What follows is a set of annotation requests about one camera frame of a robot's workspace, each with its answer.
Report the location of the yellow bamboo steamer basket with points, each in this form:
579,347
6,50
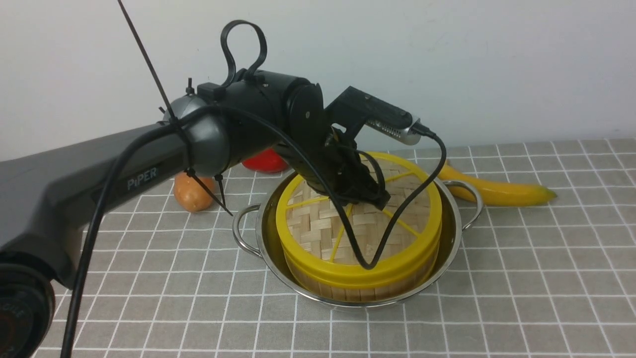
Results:
353,284

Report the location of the yellow banana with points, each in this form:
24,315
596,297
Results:
501,193

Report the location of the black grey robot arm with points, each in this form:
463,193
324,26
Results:
53,203

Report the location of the stainless steel pot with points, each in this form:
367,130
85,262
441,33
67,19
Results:
269,248

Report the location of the red bell pepper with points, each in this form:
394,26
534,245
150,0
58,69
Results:
267,161

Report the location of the grey checkered tablecloth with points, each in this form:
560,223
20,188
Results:
556,281

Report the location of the brown potato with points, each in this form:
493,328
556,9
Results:
190,194

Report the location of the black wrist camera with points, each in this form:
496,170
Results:
355,108

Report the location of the yellow bamboo steamer lid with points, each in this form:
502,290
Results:
314,223

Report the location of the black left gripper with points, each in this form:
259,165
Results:
338,160

